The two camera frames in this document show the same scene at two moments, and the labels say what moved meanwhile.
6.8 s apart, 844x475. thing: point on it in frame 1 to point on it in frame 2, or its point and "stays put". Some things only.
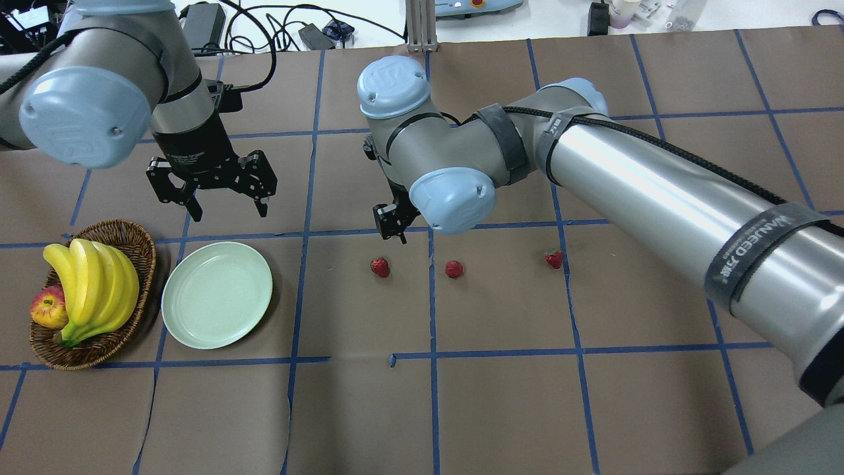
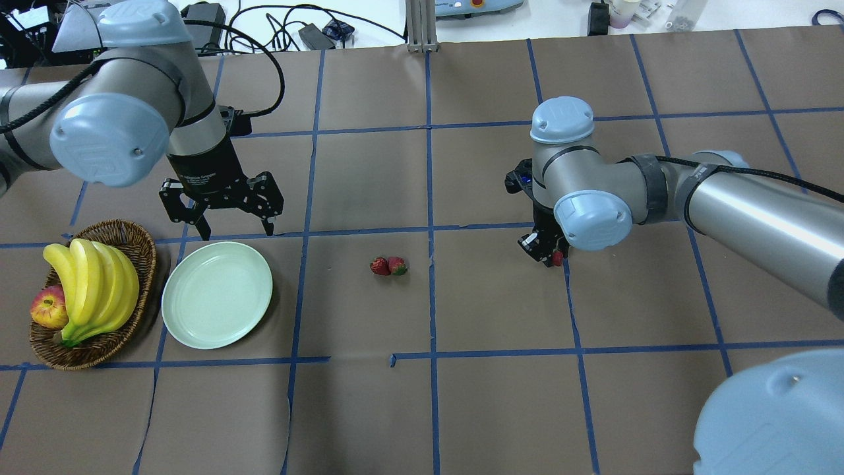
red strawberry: [453, 269] to [397, 265]
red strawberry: [554, 257] stays put
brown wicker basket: [94, 290] stays put
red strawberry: [380, 266] stays put
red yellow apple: [49, 309] stays put
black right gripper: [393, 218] to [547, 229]
